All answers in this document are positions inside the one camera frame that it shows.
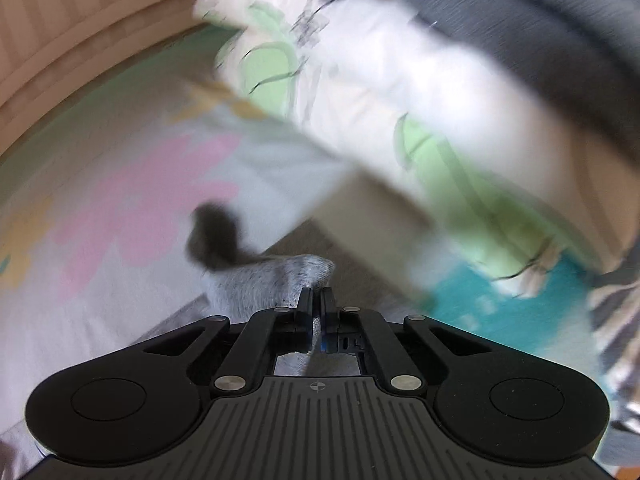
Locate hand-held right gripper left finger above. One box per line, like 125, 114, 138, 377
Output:
142, 288, 315, 395

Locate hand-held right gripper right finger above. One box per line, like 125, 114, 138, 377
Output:
320, 288, 497, 395

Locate grey pants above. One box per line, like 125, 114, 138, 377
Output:
155, 252, 401, 378

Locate dark cloth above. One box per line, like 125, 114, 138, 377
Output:
186, 202, 261, 272

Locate floral bed sheet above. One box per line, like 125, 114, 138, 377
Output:
0, 25, 606, 461

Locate white green patterned pillow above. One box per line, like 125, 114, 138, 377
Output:
192, 0, 631, 301

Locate black white striped cloth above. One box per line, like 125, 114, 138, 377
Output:
585, 255, 640, 411

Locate dark grey blanket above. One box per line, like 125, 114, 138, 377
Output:
295, 0, 640, 176

